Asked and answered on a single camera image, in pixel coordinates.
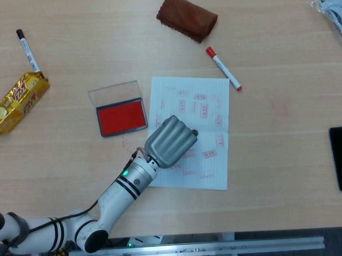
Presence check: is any red ink pad clear lid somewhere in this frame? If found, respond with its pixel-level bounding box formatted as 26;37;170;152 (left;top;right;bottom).
87;80;148;138

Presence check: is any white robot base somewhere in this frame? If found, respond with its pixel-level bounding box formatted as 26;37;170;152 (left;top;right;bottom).
126;235;163;247

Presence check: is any black capped whiteboard marker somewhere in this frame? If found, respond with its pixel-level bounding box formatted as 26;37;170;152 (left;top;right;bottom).
15;27;42;74

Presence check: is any red capped whiteboard marker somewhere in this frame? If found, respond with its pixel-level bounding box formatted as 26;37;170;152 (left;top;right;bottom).
205;45;243;93

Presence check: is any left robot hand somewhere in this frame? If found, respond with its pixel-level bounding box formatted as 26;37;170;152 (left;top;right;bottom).
143;113;201;170

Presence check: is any striped fabric in plastic bag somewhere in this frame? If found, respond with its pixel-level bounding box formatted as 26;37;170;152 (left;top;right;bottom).
306;0;342;59

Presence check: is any white stamped paper sheet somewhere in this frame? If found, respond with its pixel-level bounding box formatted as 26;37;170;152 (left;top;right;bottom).
141;72;236;195

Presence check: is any gold snack package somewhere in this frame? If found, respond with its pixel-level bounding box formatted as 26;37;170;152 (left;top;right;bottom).
0;70;53;137

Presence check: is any aluminium rail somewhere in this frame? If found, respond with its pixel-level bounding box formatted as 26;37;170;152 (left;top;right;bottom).
67;235;326;256

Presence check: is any folded brown cloth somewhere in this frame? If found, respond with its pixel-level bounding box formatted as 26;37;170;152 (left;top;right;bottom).
155;0;221;46

